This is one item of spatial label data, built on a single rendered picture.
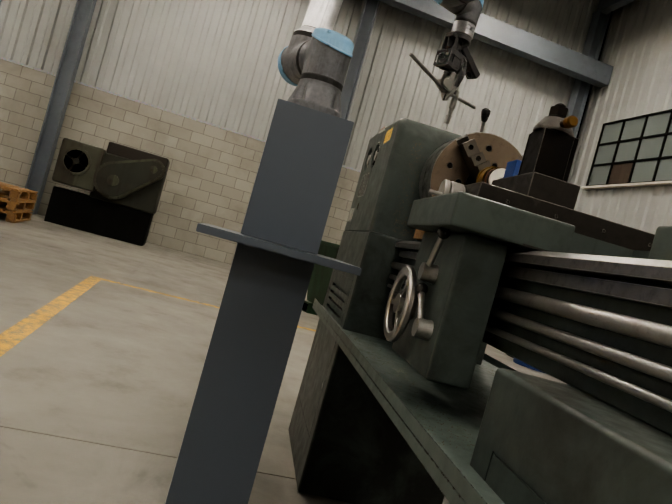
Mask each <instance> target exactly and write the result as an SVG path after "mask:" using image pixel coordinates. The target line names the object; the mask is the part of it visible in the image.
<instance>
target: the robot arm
mask: <svg viewBox="0 0 672 504"><path fill-rule="evenodd" d="M434 1H435V2H437V4H438V5H441V6H442V7H444V8H445V9H447V10H448V11H450V12H451V13H453V14H455V15H456V17H455V20H454V23H453V26H452V30H451V33H449V32H447V33H446V36H445V39H444V42H443V45H442V48H441V50H437V54H436V57H435V60H434V63H433V65H434V66H436V67H437V68H438V67H439V69H441V70H444V72H443V74H442V77H441V79H437V80H438V81H439V82H440V83H441V84H442V85H443V86H444V87H445V88H446V89H447V90H448V92H447V94H445V93H444V92H443V91H442V90H441V89H440V88H439V87H438V85H437V84H436V83H435V85H436V86H437V88H438V89H439V90H440V91H441V97H442V100H443V101H444V100H445V101H447V100H448V98H449V97H450V96H451V95H452V94H453V93H454V92H455V90H456V89H457V87H459V85H460V83H461V82H462V80H463V78H464V76H466V78H467V79H476V78H478V77H479V76H480V73H479V71H478V69H477V66H476V64H475V62H474V60H473V58H472V56H471V54H470V51H469V49H468V47H467V46H469V45H470V43H471V40H472V38H473V35H474V32H475V29H476V26H477V22H478V19H479V16H480V13H481V11H482V8H483V4H484V0H434ZM342 2H343V0H311V2H310V5H309V8H308V10H307V13H306V16H305V18H304V21H303V24H302V26H301V28H299V29H296V30H295V31H294V32H293V35H292V38H291V40H290V43H289V46H287V47H285V48H284V49H283V50H282V51H281V52H280V54H279V57H278V70H279V72H280V74H281V76H282V78H283V79H284V80H285V81H286V82H287V83H289V84H290V85H293V86H297V87H296V88H295V90H294V91H293V93H292V94H291V96H290V97H289V99H288V100H287V101H289V102H292V103H295V104H298V105H301V106H304V107H308V108H311V109H314V110H317V111H320V112H323V113H327V114H330V115H333V116H336V117H339V118H341V92H342V89H343V85H344V82H345V78H346V75H347V71H348V68H349V64H350V60H351V57H352V56H353V55H352V53H353V48H354V44H353V42H352V41H351V40H350V39H349V38H348V37H346V36H344V35H342V34H340V33H338V32H336V31H333V30H332V29H333V27H334V24H335V21H336V18H337V16H338V13H339V10H340V8H341V5H342ZM437 55H438V59H437V62H435V61H436V58H437Z"/></svg>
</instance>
